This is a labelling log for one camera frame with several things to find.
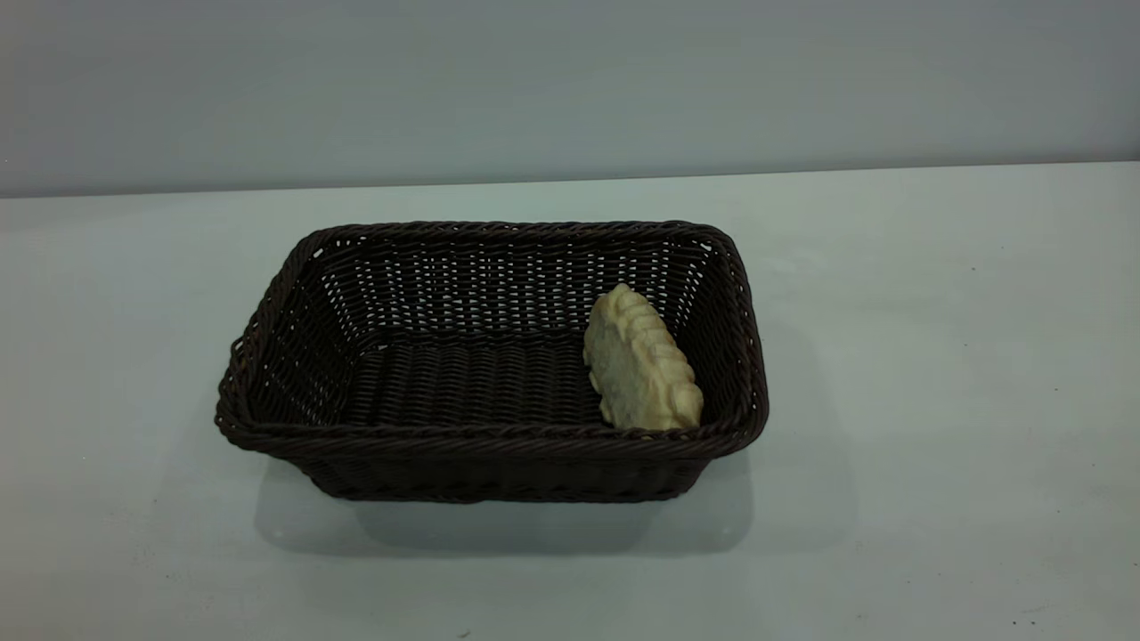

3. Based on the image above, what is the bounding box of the striped orange bread roll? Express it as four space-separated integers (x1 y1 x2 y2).
582 282 705 434

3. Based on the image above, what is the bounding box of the dark brown woven basket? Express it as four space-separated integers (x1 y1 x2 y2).
214 218 769 502

